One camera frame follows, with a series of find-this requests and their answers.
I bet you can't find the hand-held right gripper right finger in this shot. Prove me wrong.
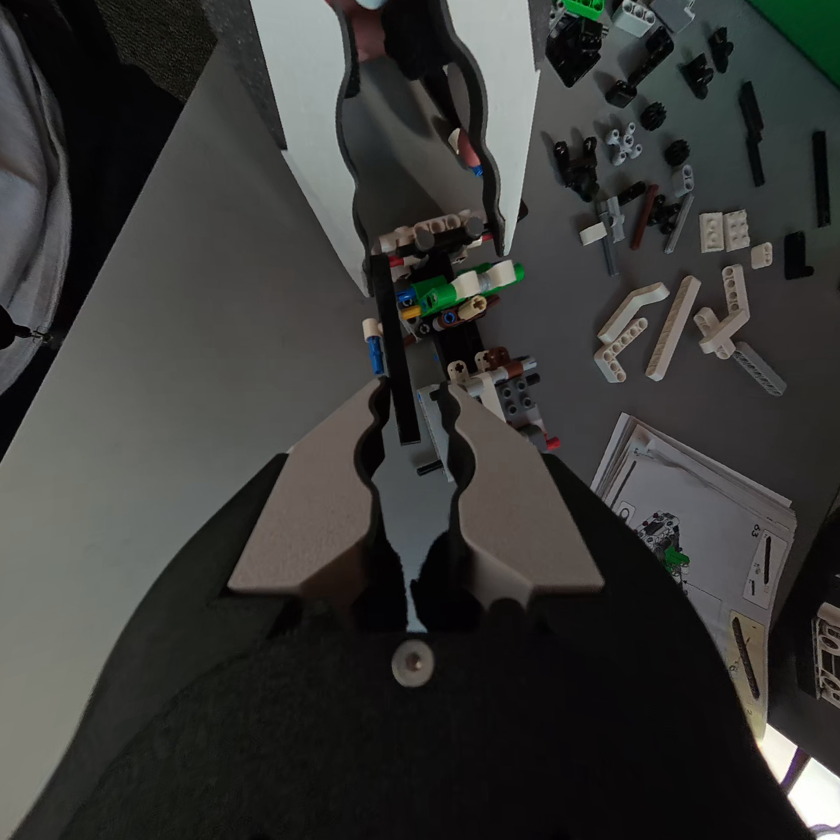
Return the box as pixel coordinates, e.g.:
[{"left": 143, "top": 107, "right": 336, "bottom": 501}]
[{"left": 437, "top": 382, "right": 606, "bottom": 602}]

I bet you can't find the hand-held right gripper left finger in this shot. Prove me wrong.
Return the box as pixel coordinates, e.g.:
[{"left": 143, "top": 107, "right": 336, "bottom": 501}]
[{"left": 226, "top": 378, "right": 396, "bottom": 602}]

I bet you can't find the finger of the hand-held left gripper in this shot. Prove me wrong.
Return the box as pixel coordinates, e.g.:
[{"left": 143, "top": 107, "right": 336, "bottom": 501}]
[
  {"left": 249, "top": 0, "right": 371, "bottom": 299},
  {"left": 445, "top": 0, "right": 543, "bottom": 259}
]

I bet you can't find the partly built lego vehicle chassis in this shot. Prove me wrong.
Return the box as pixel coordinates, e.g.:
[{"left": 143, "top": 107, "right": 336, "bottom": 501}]
[{"left": 361, "top": 209, "right": 562, "bottom": 476}]

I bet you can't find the black lego panel piece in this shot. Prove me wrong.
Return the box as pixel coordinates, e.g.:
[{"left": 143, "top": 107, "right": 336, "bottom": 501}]
[{"left": 546, "top": 10, "right": 603, "bottom": 88}]

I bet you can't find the black forked lego piece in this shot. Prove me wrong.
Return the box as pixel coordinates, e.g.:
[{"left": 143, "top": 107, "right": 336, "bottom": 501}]
[{"left": 553, "top": 136, "right": 601, "bottom": 203}]

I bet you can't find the light grey cross lego connector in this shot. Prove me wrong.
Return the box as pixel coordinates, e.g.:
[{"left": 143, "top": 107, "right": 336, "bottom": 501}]
[{"left": 604, "top": 121, "right": 643, "bottom": 166}]

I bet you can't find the light grey lego beam block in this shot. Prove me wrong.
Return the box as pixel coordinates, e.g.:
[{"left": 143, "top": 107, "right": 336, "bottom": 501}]
[{"left": 612, "top": 0, "right": 655, "bottom": 38}]

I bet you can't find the black holed lego beam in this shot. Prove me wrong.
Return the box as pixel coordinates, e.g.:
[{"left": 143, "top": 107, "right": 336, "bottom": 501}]
[{"left": 626, "top": 28, "right": 676, "bottom": 89}]

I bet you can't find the reddish brown lego axle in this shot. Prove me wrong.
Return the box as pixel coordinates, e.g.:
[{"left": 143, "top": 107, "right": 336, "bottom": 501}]
[{"left": 630, "top": 184, "right": 660, "bottom": 252}]

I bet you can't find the grey lego panel piece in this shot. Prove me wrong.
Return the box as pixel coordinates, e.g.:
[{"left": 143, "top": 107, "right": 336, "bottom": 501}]
[{"left": 651, "top": 0, "right": 698, "bottom": 32}]

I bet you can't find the white L-shaped lego beam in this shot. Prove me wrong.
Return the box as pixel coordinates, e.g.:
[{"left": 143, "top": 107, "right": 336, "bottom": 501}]
[{"left": 593, "top": 317, "right": 651, "bottom": 383}]

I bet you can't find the black knobbly lego connector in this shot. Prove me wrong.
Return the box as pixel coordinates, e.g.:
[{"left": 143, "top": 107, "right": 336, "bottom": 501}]
[{"left": 646, "top": 193, "right": 683, "bottom": 234}]

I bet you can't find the white bent lego beam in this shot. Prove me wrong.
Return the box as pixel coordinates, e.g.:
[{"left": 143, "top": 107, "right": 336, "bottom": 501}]
[{"left": 596, "top": 281, "right": 672, "bottom": 343}]

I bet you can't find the black long thin lego beam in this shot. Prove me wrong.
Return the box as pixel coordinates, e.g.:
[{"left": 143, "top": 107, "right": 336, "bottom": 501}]
[{"left": 738, "top": 80, "right": 767, "bottom": 189}]

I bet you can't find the white long straight lego beam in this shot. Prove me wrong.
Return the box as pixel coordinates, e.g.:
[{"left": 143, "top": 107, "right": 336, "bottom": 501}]
[{"left": 644, "top": 274, "right": 703, "bottom": 383}]

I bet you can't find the white short lego beam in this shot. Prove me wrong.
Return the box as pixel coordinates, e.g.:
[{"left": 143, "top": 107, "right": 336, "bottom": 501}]
[{"left": 693, "top": 305, "right": 732, "bottom": 358}]

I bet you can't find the grey holed lego beam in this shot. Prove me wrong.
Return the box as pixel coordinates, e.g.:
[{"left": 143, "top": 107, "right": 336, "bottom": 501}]
[{"left": 730, "top": 341, "right": 788, "bottom": 398}]

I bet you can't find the white angled lego beam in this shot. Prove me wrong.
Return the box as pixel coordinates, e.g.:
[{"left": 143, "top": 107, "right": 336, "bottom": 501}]
[{"left": 694, "top": 264, "right": 752, "bottom": 358}]

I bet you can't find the printed lego set box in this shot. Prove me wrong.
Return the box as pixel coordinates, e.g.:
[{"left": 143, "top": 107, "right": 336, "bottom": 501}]
[{"left": 764, "top": 495, "right": 840, "bottom": 729}]

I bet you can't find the black long lego axle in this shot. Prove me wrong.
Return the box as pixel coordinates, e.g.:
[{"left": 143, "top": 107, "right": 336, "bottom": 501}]
[{"left": 811, "top": 130, "right": 832, "bottom": 229}]

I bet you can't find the black L-shaped lego piece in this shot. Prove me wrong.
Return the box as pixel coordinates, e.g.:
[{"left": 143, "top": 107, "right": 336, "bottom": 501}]
[{"left": 783, "top": 231, "right": 816, "bottom": 282}]

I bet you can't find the person's left hand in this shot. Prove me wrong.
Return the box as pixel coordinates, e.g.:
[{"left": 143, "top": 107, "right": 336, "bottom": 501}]
[{"left": 357, "top": 7, "right": 487, "bottom": 178}]

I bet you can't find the paper instruction booklet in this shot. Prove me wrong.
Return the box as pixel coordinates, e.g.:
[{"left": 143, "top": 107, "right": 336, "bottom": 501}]
[{"left": 588, "top": 412, "right": 798, "bottom": 719}]

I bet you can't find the green box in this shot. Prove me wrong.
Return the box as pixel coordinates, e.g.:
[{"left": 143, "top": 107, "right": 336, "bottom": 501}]
[{"left": 745, "top": 0, "right": 840, "bottom": 56}]

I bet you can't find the black lanyard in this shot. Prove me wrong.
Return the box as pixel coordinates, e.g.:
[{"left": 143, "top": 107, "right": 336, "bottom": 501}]
[{"left": 0, "top": 302, "right": 55, "bottom": 349}]

